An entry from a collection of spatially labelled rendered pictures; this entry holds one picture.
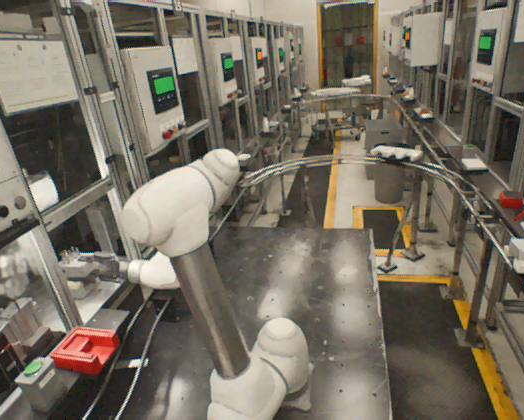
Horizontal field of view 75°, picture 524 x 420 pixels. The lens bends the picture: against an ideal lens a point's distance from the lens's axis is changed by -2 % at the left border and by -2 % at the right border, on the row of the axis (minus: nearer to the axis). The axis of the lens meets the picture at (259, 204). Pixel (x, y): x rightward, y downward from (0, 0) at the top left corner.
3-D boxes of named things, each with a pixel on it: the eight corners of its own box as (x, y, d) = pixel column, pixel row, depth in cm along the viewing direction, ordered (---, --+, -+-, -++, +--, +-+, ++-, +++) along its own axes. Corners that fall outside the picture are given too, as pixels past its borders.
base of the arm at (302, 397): (316, 357, 129) (316, 346, 127) (310, 413, 110) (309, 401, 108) (268, 352, 134) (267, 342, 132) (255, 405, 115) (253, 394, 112)
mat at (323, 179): (331, 252, 313) (331, 251, 313) (267, 250, 328) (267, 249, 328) (342, 117, 826) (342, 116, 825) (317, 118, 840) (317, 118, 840)
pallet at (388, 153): (370, 161, 288) (370, 149, 284) (378, 156, 296) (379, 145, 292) (414, 168, 263) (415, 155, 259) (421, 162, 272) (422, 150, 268)
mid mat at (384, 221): (420, 257, 291) (420, 256, 291) (353, 255, 305) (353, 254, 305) (404, 206, 379) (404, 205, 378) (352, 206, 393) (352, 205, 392)
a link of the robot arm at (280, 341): (317, 366, 119) (315, 317, 110) (291, 409, 106) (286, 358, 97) (277, 348, 128) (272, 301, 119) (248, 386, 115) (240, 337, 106)
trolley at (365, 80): (374, 126, 714) (376, 77, 674) (346, 128, 721) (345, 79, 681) (367, 118, 790) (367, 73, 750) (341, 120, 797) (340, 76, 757)
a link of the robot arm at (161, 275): (144, 292, 133) (159, 265, 142) (182, 297, 129) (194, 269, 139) (135, 274, 126) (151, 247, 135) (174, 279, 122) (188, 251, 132)
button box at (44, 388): (48, 412, 94) (31, 382, 89) (25, 408, 96) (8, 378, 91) (68, 387, 101) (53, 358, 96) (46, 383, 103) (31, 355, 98)
